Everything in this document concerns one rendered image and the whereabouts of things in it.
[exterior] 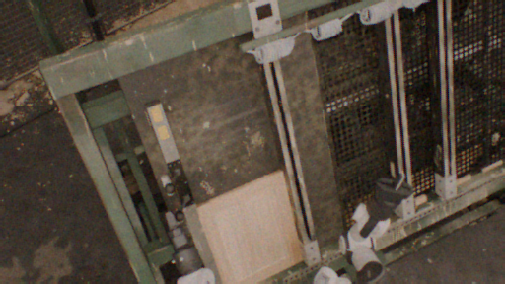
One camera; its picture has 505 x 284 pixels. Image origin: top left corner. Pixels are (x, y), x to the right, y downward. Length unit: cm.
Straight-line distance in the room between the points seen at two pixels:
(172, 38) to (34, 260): 219
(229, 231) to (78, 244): 155
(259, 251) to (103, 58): 107
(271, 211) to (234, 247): 21
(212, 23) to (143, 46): 23
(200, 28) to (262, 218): 86
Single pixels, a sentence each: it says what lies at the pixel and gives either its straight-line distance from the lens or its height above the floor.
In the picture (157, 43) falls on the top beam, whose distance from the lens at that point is 162.
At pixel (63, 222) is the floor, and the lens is 354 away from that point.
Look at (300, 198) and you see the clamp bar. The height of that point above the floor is 120.
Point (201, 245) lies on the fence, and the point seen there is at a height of 118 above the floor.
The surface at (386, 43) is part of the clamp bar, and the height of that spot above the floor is 165.
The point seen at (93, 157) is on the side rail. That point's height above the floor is 164.
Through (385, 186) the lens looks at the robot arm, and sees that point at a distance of 176.
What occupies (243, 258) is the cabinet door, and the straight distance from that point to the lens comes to 220.
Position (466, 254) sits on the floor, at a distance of 357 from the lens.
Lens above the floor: 312
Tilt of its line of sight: 59 degrees down
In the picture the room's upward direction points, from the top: 2 degrees clockwise
